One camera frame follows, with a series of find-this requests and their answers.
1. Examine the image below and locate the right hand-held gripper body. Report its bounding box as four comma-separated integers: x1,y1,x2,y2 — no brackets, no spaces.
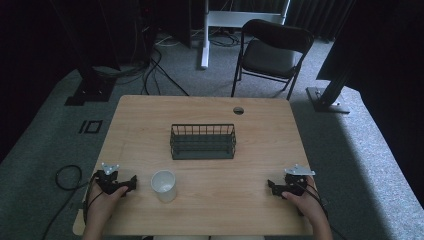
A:
281,163,316,201

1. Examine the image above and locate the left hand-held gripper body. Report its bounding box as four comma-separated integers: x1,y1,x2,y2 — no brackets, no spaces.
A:
94,162,129,197

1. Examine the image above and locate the person's left hand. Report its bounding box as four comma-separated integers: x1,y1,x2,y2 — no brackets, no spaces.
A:
86,179,130,222

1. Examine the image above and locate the person's right hand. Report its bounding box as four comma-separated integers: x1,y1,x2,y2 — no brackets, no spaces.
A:
281,176,324,222

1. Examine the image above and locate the translucent white plastic cup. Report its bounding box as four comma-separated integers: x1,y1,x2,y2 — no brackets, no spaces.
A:
150,169,178,204

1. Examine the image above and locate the black metal stand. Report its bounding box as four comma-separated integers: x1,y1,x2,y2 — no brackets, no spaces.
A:
305,0,359,115
49,0,121,107

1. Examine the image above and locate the black folding chair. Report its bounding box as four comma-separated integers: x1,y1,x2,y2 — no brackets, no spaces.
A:
230,18,315,102

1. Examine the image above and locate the right hand-held gripper cable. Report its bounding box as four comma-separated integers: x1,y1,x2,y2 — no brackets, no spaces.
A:
293,181,349,240

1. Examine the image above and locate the hand-held gripper cable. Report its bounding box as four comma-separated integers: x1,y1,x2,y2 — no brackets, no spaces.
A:
293,181,349,240
41,164,101,240

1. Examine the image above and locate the left hand-held gripper cable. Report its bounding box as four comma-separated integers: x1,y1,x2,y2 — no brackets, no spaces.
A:
41,164,101,240

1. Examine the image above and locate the black wire basket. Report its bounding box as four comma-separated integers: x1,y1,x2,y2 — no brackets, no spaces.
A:
169,123,237,161

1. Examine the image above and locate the bundle of black floor cables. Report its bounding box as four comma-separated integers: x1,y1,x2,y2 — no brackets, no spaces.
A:
93,19,191,98

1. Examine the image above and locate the white metal desk frame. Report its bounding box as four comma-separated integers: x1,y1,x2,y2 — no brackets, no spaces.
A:
199,0,292,71

